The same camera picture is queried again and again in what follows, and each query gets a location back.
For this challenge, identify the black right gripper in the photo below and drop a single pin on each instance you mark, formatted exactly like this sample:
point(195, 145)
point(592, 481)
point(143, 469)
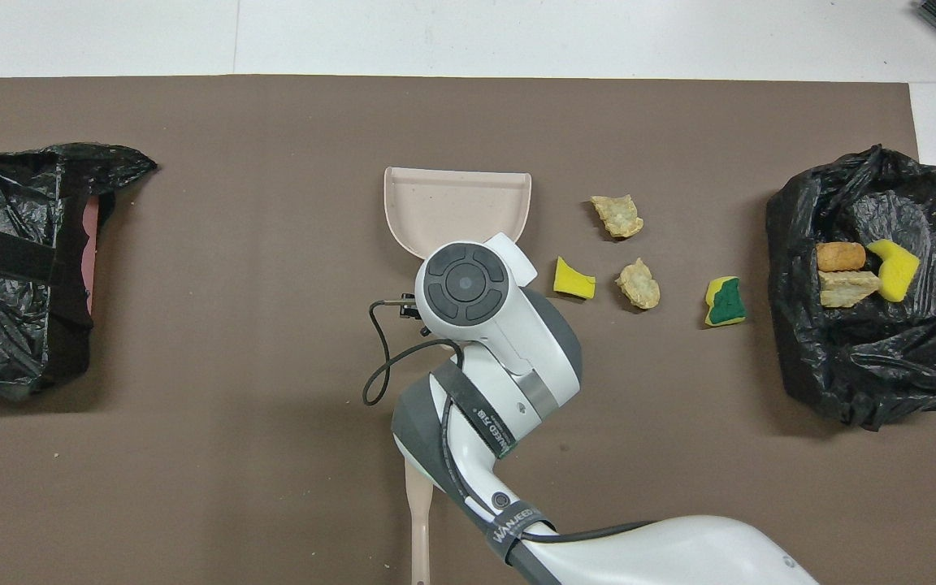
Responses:
point(414, 313)

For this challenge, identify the beige plastic dustpan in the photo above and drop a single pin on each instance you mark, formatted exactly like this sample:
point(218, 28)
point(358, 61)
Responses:
point(452, 211)

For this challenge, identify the yellow sponge wedge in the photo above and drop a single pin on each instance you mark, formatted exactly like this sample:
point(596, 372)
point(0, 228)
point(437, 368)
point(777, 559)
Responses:
point(572, 282)

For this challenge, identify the beige hand brush black bristles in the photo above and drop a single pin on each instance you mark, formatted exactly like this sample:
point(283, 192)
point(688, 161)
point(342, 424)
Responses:
point(421, 528)

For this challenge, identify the pale beige sponge piece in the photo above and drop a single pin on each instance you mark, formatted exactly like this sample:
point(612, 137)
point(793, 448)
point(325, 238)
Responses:
point(617, 215)
point(639, 286)
point(846, 288)

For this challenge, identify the green yellow sponge piece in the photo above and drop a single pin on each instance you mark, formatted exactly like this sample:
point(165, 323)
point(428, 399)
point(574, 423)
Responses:
point(894, 272)
point(726, 305)

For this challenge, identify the brown sponge piece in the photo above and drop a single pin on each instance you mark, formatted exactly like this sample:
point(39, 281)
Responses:
point(842, 257)

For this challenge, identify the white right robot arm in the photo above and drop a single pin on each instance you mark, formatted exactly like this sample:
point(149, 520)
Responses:
point(500, 341)

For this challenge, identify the black bag bin pink box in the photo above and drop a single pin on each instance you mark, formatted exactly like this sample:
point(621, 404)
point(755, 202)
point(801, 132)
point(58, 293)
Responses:
point(5, 341)

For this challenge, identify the black bag lined bin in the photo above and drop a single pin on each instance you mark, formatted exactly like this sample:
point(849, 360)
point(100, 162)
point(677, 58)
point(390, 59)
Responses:
point(842, 374)

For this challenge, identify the brown table mat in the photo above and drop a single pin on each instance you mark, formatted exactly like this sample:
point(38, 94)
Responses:
point(192, 487)

